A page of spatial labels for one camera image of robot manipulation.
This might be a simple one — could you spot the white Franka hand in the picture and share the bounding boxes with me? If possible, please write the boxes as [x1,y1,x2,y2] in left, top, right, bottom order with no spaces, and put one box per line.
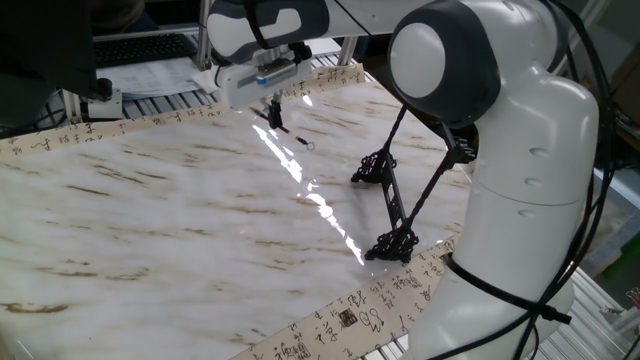
[214,51,314,131]

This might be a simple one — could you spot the brown calligraphy brush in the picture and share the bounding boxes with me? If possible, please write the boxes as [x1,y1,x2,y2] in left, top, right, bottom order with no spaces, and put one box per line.
[249,107,316,151]

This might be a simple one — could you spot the black ornate pen rack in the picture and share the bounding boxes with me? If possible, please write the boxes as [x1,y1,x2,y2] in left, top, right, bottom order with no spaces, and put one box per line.
[350,102,479,265]

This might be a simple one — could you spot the white crumpled tissue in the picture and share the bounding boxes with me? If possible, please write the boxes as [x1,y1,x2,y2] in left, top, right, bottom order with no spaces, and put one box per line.
[191,64,222,95]

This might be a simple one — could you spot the printed paper sheets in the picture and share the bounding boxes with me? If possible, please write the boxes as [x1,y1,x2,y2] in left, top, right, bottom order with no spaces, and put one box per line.
[96,56,214,101]

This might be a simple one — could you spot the black keyboard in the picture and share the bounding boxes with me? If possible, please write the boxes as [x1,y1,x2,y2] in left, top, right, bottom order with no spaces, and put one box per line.
[93,32,198,69]

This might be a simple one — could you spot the glossy marble pattern mat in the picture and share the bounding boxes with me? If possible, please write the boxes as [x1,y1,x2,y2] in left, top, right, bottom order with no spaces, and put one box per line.
[0,79,474,360]

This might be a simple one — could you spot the beige calligraphy print paper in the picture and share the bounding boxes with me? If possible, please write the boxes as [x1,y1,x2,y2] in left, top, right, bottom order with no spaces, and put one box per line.
[0,63,459,360]

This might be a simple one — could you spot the black computer monitor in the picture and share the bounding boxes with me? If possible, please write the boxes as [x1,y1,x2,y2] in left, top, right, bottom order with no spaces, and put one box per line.
[0,0,100,130]

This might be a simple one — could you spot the green plastic object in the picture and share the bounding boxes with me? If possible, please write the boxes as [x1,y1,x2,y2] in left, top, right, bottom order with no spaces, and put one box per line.
[602,247,640,281]

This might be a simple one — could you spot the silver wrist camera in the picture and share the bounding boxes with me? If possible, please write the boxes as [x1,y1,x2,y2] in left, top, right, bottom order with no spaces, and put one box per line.
[236,58,300,90]

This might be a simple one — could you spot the upright aluminium profile post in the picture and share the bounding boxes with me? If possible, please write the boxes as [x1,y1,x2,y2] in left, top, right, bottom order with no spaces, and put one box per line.
[194,0,216,71]

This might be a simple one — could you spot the white mount with black knob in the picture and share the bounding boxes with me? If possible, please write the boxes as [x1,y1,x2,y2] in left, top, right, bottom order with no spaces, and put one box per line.
[79,77,125,121]

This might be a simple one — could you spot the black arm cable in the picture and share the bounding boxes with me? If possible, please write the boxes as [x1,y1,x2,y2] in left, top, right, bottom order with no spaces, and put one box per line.
[214,0,616,360]

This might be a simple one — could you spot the grey metal shelf frame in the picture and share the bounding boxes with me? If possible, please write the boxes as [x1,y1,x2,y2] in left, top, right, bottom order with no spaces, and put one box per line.
[584,167,640,279]

